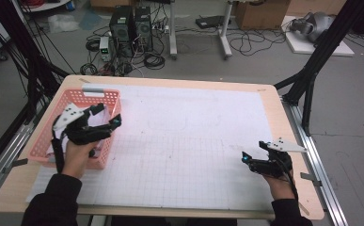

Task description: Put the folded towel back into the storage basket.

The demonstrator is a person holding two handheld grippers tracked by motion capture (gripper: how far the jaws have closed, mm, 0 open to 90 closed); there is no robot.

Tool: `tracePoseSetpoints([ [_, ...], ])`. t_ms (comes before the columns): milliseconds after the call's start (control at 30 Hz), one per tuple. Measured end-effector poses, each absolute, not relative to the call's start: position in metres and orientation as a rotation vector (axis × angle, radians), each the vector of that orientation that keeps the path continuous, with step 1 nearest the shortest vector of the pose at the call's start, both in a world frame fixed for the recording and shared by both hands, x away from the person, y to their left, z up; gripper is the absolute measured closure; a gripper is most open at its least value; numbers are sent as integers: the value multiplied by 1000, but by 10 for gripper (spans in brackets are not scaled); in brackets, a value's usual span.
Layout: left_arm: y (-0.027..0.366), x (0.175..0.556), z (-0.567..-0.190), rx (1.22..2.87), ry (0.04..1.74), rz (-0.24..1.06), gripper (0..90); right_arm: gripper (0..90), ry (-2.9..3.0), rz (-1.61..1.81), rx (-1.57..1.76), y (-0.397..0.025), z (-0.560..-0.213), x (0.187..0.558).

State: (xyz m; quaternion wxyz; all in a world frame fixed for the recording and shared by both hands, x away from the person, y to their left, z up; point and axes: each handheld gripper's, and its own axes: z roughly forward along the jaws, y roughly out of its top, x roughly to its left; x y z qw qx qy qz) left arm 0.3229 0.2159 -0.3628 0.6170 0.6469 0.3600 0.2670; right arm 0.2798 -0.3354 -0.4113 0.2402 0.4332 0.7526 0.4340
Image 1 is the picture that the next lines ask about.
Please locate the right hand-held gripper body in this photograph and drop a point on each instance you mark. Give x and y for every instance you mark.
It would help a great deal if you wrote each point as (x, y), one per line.
(272, 166)

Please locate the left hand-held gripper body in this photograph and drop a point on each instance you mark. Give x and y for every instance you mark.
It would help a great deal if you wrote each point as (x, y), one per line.
(82, 133)

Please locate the lilac printed towel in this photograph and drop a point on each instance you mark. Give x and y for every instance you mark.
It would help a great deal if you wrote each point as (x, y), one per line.
(98, 120)

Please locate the pink plastic basket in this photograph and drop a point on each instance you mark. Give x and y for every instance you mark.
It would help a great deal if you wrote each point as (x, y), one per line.
(76, 94)

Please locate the person's right hand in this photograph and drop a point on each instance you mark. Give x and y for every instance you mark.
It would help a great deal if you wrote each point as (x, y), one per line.
(280, 188)

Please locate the person's left hand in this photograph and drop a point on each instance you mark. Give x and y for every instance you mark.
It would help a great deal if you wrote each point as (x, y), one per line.
(76, 160)

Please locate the thin wooden stick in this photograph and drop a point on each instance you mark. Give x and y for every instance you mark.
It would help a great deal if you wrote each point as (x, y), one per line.
(304, 209)

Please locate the white bench power supply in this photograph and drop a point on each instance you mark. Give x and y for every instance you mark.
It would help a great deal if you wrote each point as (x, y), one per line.
(105, 48)

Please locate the white grid mat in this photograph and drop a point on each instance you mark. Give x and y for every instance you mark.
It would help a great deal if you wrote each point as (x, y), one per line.
(186, 125)

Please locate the black computer tower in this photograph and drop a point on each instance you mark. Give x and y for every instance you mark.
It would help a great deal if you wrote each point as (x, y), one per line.
(143, 28)
(121, 29)

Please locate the blue sheet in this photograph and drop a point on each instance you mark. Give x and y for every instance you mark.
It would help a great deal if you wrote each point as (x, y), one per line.
(90, 19)

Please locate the clear plastic bag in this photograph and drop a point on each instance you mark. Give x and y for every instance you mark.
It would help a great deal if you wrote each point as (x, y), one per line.
(62, 22)

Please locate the white power strip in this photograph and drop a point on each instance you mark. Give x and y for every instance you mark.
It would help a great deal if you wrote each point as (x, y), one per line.
(161, 29)

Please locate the white desk leg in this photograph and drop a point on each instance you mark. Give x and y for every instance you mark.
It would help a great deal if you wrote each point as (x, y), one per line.
(172, 31)
(225, 34)

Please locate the flat cardboard box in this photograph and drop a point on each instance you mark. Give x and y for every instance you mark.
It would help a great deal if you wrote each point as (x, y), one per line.
(107, 3)

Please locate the white floor board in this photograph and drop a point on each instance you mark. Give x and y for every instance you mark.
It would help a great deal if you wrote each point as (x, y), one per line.
(302, 45)

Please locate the grey rounded machine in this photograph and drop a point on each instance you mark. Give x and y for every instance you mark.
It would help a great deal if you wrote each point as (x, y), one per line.
(316, 25)

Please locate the large cardboard box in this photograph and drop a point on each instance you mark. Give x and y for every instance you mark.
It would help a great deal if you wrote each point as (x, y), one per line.
(261, 14)

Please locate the black flat device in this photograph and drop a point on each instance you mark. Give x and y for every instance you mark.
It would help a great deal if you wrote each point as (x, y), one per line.
(211, 21)

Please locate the wide cardboard box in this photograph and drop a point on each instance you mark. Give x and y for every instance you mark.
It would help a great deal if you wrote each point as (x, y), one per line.
(317, 6)

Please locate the grey metal bracket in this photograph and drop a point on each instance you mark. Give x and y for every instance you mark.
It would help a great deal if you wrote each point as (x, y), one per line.
(19, 162)
(309, 177)

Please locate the aluminium rail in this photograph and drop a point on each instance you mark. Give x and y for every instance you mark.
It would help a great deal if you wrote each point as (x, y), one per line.
(314, 157)
(4, 157)

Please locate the black frame strut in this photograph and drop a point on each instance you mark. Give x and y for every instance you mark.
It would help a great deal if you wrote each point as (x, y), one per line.
(23, 40)
(324, 47)

